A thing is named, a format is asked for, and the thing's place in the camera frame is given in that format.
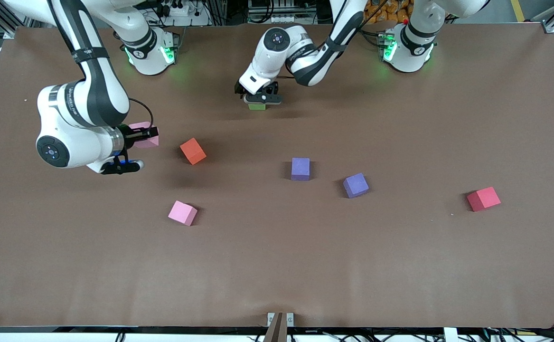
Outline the small metal bracket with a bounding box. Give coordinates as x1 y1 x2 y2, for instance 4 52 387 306
267 312 295 328

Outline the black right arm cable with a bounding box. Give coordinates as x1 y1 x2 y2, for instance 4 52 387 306
127 97 155 128

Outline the brown paper table cover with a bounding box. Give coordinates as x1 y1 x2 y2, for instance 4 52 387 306
0 23 554 329

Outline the pink foam block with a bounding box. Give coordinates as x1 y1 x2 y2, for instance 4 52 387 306
168 200 198 227
129 122 160 149

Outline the white vented equipment box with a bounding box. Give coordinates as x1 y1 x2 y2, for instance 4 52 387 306
247 0 297 24

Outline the bag of orange items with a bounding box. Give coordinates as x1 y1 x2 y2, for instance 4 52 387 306
363 0 411 26

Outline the purple foam block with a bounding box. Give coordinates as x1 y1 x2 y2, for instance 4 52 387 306
343 172 370 199
291 157 311 181

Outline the white power strip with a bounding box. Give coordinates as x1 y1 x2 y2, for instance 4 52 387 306
162 0 202 18

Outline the orange foam block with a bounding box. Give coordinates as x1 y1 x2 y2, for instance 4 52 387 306
179 137 207 165

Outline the red foam block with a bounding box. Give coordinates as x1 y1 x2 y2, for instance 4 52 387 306
466 186 502 212

